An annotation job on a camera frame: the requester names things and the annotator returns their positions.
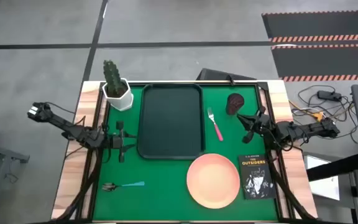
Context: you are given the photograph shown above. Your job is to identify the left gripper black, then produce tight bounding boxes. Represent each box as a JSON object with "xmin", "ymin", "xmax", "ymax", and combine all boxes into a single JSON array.
[{"xmin": 108, "ymin": 120, "xmax": 137, "ymax": 164}]

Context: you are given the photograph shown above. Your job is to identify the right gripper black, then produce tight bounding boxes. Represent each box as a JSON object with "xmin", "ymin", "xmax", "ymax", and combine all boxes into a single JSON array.
[{"xmin": 236, "ymin": 106, "xmax": 278, "ymax": 144}]

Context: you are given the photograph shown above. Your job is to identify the dark red cup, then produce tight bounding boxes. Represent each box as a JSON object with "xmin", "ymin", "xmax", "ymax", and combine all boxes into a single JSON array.
[{"xmin": 225, "ymin": 93, "xmax": 246, "ymax": 116}]

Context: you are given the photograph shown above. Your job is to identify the fork with pink handle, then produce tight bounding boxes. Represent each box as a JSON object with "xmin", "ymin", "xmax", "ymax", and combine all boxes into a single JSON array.
[{"xmin": 206, "ymin": 107, "xmax": 224, "ymax": 142}]

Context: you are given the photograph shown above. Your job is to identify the spoon with blue handle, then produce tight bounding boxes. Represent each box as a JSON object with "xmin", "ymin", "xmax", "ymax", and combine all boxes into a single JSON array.
[{"xmin": 101, "ymin": 180, "xmax": 145, "ymax": 192}]

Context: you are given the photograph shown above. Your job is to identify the pink plate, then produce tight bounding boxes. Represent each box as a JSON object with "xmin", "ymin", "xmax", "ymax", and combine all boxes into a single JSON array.
[{"xmin": 186, "ymin": 153, "xmax": 241, "ymax": 210}]

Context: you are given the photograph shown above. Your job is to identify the dark green plastic tray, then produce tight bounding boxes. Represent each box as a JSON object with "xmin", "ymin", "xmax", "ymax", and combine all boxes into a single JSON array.
[{"xmin": 137, "ymin": 83, "xmax": 205, "ymax": 161}]

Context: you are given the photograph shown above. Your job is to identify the white hexagonal plant pot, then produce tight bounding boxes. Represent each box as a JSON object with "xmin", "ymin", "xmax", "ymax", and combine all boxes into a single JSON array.
[{"xmin": 101, "ymin": 78, "xmax": 134, "ymax": 112}]

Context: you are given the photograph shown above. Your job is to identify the black Outsiders book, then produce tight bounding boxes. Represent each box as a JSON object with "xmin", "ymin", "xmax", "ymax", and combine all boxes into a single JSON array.
[{"xmin": 237, "ymin": 154, "xmax": 277, "ymax": 200}]

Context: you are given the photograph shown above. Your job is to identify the green table mat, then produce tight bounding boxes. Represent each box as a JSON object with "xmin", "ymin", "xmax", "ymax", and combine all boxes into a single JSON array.
[{"xmin": 92, "ymin": 84, "xmax": 279, "ymax": 222}]

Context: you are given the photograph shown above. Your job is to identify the black power adapter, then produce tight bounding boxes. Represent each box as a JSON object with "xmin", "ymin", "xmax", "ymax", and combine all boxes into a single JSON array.
[{"xmin": 317, "ymin": 90, "xmax": 343, "ymax": 102}]

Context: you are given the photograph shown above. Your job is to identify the white paper sheet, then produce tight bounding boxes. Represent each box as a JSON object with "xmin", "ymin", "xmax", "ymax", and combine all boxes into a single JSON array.
[{"xmin": 304, "ymin": 154, "xmax": 341, "ymax": 202}]

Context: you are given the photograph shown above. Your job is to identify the black hazard-striped floor mat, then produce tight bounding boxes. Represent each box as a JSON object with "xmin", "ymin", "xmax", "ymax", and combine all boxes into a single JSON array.
[
  {"xmin": 270, "ymin": 43, "xmax": 358, "ymax": 83},
  {"xmin": 261, "ymin": 10, "xmax": 358, "ymax": 44}
]

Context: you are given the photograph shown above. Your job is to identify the yellow cable connector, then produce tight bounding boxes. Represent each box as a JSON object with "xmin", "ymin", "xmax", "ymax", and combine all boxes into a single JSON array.
[{"xmin": 311, "ymin": 111, "xmax": 325, "ymax": 123}]

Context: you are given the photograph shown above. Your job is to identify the tangled floor cables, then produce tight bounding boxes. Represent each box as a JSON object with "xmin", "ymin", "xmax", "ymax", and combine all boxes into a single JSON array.
[{"xmin": 287, "ymin": 84, "xmax": 358, "ymax": 146}]

